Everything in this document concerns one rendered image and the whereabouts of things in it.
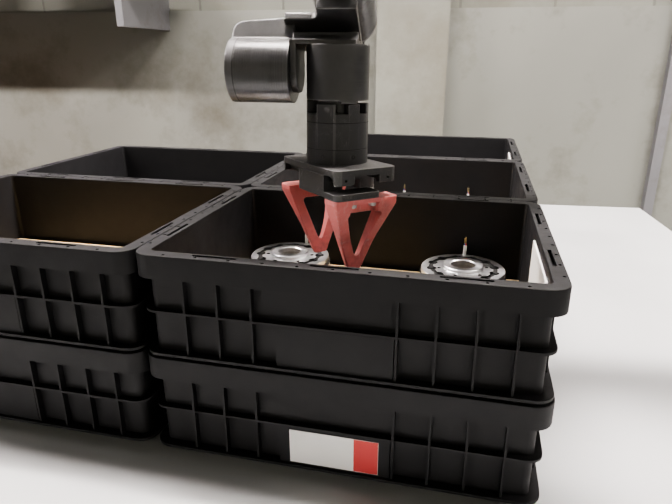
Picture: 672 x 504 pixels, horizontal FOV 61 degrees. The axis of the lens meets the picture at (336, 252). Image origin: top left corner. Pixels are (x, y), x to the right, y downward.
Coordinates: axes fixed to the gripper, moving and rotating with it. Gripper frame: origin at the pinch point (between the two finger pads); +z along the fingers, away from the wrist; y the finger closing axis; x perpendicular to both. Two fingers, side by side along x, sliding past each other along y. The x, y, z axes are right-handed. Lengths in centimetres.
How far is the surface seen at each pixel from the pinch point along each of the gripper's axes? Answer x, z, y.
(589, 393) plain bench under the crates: 32.5, 21.7, 9.4
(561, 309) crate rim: 9.5, 0.9, 19.5
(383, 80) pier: 125, -12, -162
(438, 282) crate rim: 2.2, -0.6, 12.7
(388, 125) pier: 128, 7, -161
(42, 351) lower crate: -26.3, 11.5, -16.6
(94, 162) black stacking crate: -11, 0, -70
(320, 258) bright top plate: 6.1, 5.7, -13.5
